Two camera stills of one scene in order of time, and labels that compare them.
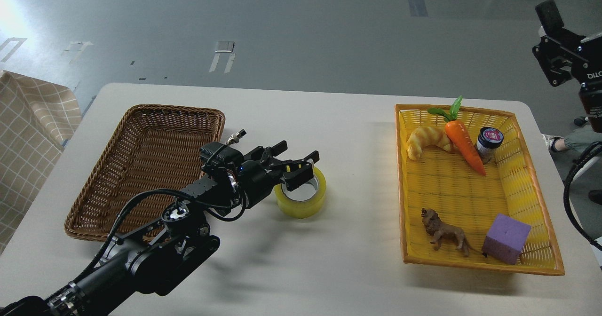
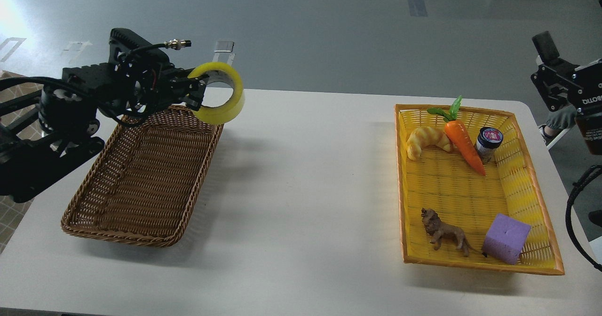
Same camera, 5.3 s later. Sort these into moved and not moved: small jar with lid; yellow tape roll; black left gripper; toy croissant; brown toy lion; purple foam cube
Moved: black left gripper; yellow tape roll
Not moved: toy croissant; small jar with lid; purple foam cube; brown toy lion
